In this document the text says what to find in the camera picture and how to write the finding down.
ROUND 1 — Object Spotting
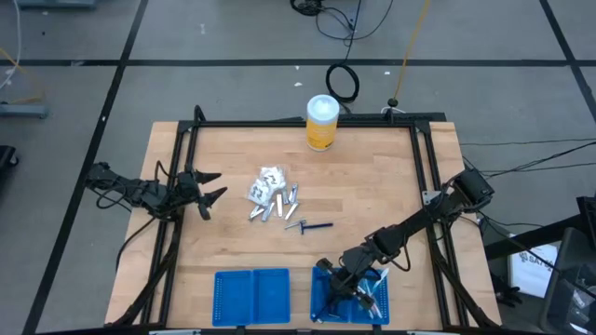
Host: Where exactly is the white bottle with yellow label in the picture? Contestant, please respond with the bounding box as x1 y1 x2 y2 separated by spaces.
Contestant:
305 94 341 153

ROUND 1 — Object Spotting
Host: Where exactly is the white and blue toothbrush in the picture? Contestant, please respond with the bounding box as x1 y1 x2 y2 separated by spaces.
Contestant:
356 286 386 320

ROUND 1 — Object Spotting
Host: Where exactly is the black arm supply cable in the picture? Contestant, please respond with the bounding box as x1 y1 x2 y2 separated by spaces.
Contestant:
115 216 157 274

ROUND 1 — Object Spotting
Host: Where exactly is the white printed cardboard box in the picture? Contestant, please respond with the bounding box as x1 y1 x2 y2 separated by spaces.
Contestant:
508 244 559 299

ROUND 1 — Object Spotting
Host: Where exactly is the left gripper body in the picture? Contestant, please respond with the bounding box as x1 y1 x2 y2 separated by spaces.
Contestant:
174 163 213 221

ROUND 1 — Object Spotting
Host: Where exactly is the grey metal base bar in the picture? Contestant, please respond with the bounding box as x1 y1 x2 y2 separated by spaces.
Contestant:
0 103 47 120
16 0 97 9

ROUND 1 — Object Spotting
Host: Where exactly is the thin white cable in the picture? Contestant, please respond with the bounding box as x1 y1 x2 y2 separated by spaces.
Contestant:
0 0 22 90

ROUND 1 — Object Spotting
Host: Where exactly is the long black power cable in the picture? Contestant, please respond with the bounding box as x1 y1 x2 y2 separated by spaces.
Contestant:
324 0 364 104

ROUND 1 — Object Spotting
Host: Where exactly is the black aluminium table frame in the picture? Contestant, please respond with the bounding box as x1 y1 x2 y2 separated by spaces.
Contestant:
105 104 503 334

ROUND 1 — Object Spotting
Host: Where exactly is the black metal bar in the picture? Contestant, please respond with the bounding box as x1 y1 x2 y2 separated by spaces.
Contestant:
483 214 583 261

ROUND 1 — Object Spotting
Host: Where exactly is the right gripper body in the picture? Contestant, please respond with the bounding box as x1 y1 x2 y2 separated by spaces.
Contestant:
315 246 372 303

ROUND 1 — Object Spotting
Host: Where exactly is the thin black floor cable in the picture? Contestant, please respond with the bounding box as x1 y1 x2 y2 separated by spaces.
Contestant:
459 137 596 147
483 141 596 181

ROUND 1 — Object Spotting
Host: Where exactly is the black plastic bin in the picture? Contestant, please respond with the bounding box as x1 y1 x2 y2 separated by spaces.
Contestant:
539 226 596 335

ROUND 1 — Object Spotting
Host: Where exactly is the long yellow cable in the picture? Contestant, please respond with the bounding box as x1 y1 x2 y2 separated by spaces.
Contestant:
392 0 432 101

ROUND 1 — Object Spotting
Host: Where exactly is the black cable bundle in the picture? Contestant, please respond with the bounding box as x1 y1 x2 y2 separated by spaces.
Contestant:
289 0 397 43

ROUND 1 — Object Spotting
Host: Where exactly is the teal and white toothbrush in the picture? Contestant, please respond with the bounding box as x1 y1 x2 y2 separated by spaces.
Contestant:
372 267 390 292

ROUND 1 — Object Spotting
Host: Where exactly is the black caster foot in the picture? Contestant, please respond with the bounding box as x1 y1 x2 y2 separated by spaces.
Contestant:
0 145 20 169

